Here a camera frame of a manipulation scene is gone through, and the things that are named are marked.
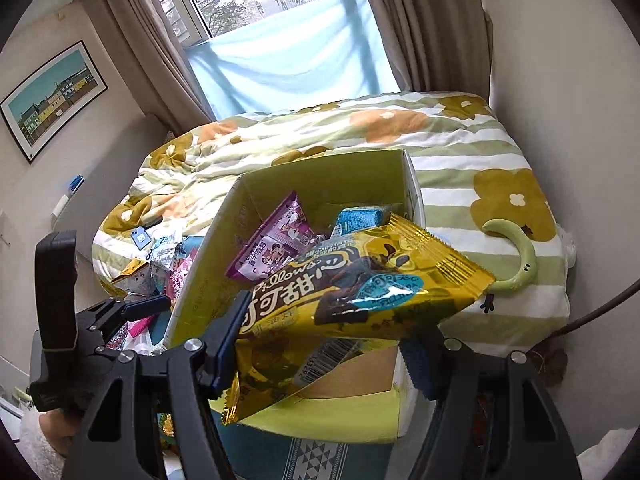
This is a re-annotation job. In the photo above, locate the blue patterned tablecloth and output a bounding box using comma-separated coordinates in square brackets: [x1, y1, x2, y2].
[160, 410, 416, 480]

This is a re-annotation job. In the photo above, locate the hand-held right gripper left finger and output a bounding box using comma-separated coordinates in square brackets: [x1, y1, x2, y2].
[60, 291, 256, 480]

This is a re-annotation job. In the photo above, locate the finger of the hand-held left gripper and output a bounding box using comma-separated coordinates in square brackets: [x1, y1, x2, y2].
[87, 294, 172, 333]

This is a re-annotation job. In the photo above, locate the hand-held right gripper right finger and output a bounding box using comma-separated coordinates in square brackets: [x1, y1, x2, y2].
[397, 327, 583, 480]

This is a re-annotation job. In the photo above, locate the floral striped blanket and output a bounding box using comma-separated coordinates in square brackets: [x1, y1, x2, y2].
[92, 91, 571, 356]

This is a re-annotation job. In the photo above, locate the green curved plush toy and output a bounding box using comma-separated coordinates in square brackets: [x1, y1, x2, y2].
[482, 219, 537, 293]

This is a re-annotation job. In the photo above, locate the purple snack packet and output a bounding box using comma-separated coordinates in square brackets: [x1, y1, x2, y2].
[225, 191, 318, 283]

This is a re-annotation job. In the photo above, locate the beige curtain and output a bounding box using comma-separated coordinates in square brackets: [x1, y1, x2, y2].
[87, 0, 218, 136]
[360, 0, 496, 96]

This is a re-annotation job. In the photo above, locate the yellow snack bag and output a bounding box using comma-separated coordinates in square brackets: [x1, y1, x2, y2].
[220, 212, 496, 426]

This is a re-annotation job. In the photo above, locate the white cloth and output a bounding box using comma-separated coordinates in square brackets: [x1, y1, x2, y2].
[577, 427, 640, 480]

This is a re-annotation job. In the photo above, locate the green cardboard box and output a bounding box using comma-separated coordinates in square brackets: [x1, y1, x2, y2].
[165, 149, 428, 443]

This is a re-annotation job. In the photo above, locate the light blue window cloth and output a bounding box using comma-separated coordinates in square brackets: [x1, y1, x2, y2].
[186, 0, 398, 121]

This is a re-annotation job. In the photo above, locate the pile of snack packets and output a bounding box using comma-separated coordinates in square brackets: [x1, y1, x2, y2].
[112, 232, 206, 356]

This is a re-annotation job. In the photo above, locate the blue snack packet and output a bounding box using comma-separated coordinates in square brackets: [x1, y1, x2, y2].
[330, 205, 393, 241]

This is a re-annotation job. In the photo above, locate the person's left forearm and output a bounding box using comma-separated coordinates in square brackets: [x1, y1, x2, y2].
[17, 402, 83, 480]

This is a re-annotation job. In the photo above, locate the blue tag with black strap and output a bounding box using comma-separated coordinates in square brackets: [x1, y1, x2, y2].
[131, 216, 163, 248]

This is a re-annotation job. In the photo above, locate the framed wall picture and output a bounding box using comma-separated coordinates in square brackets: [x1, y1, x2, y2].
[0, 40, 108, 165]

